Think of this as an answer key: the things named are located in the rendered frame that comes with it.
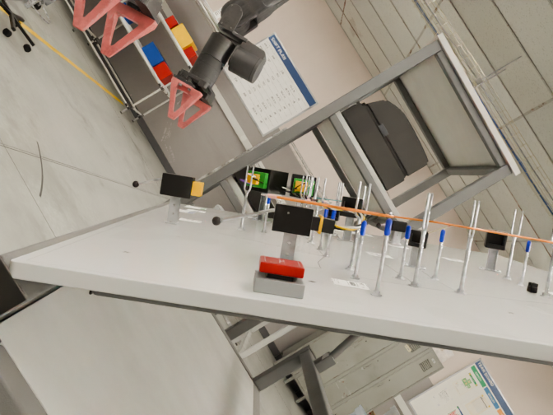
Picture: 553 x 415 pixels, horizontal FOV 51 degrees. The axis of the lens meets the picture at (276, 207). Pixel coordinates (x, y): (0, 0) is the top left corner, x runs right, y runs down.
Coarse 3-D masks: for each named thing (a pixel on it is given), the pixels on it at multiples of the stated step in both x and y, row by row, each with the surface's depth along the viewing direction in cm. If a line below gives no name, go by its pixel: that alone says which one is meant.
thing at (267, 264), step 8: (264, 256) 68; (264, 264) 64; (272, 264) 64; (280, 264) 64; (288, 264) 64; (296, 264) 66; (264, 272) 64; (272, 272) 64; (280, 272) 64; (288, 272) 64; (296, 272) 64; (288, 280) 65
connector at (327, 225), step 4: (316, 216) 88; (316, 220) 85; (324, 220) 85; (328, 220) 85; (332, 220) 85; (312, 224) 85; (316, 224) 85; (324, 224) 85; (328, 224) 85; (332, 224) 85; (312, 228) 85; (316, 228) 85; (324, 228) 85; (328, 228) 85; (332, 228) 85; (324, 232) 85; (328, 232) 85; (332, 232) 85
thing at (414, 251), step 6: (414, 234) 111; (420, 234) 109; (426, 234) 109; (408, 240) 110; (414, 240) 111; (426, 240) 109; (414, 246) 109; (426, 246) 112; (414, 252) 112; (414, 258) 112; (408, 264) 111; (414, 264) 112
